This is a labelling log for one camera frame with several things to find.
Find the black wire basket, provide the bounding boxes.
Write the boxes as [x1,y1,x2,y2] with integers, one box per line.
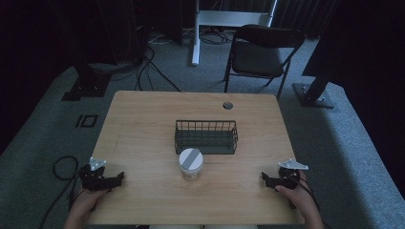
[174,119,239,156]

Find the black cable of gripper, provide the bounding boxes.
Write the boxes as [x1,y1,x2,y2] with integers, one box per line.
[38,155,84,229]
[288,173,321,212]

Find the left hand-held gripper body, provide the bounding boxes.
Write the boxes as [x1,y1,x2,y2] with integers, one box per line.
[77,156,117,193]

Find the black folding chair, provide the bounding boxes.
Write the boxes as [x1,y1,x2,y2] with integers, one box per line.
[223,24,306,100]

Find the black floor cables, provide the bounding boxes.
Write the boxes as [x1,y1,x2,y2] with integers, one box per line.
[109,28,232,93]

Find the black stand with base plate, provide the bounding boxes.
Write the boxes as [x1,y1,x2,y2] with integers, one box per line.
[291,47,339,110]
[61,0,113,102]

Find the white jar with grey-striped lid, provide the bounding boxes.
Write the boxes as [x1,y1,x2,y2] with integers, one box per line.
[178,147,204,181]

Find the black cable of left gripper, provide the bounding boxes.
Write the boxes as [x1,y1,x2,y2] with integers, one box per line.
[38,155,84,229]

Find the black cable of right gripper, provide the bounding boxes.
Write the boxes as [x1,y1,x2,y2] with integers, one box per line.
[288,173,321,212]

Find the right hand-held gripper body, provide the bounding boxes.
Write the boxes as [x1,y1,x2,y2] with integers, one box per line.
[274,158,309,191]

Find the person's left hand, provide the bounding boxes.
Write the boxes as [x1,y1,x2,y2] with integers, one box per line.
[68,188,109,223]

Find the white desk frame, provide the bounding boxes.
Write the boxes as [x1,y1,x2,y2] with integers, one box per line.
[191,0,279,67]

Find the person's right hand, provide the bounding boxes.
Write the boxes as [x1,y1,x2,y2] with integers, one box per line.
[274,170,319,220]

